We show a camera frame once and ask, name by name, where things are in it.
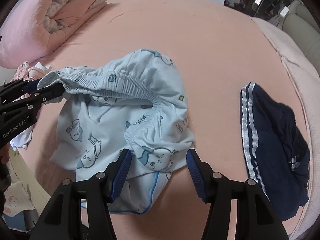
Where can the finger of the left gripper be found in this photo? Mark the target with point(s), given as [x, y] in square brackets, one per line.
[41, 96]
[17, 88]

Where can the grey-green padded headboard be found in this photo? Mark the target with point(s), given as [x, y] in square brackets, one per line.
[300, 25]

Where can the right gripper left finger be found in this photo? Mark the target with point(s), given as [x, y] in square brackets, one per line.
[61, 217]

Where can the pink-grey pillow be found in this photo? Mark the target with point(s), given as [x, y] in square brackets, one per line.
[284, 44]
[305, 80]

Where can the navy striped shorts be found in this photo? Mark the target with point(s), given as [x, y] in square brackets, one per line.
[275, 152]

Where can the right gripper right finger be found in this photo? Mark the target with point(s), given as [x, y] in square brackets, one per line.
[256, 218]

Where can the light blue cartoon pajama garment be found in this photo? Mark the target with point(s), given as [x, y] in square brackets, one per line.
[137, 102]

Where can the far pink-grey pillow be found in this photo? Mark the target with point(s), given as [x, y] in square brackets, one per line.
[284, 44]

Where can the rolled pink quilt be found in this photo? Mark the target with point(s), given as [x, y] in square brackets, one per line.
[36, 28]

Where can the pink clothes pile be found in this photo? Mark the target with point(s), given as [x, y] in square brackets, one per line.
[27, 73]

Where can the near pink-grey pillow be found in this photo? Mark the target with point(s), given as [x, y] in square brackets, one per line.
[305, 80]

